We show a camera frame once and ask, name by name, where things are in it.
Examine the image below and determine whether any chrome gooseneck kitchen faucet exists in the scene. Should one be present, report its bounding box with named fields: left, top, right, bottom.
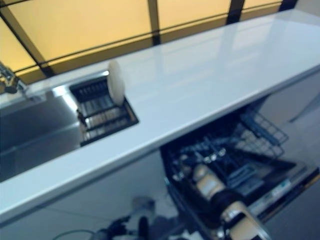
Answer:
left=0, top=60, right=34, bottom=101

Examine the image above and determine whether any white end cabinet door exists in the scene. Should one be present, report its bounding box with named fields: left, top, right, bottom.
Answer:
left=259, top=72, right=320, bottom=124

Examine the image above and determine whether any black dish drying rack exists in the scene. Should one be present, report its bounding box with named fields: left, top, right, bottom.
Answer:
left=68, top=74, right=140, bottom=147

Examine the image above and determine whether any dishwasher with wire rack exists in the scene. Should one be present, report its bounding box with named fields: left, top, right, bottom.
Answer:
left=163, top=149, right=320, bottom=240

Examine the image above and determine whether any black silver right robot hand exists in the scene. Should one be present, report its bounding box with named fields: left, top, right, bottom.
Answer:
left=176, top=153, right=205, bottom=182

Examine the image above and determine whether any grey cutlery basket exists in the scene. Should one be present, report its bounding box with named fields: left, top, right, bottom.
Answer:
left=228, top=165, right=266, bottom=196

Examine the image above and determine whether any stainless steel sink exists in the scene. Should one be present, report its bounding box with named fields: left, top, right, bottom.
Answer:
left=0, top=70, right=140, bottom=184

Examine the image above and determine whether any small beige ceramic plate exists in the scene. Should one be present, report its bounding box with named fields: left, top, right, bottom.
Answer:
left=107, top=59, right=126, bottom=106

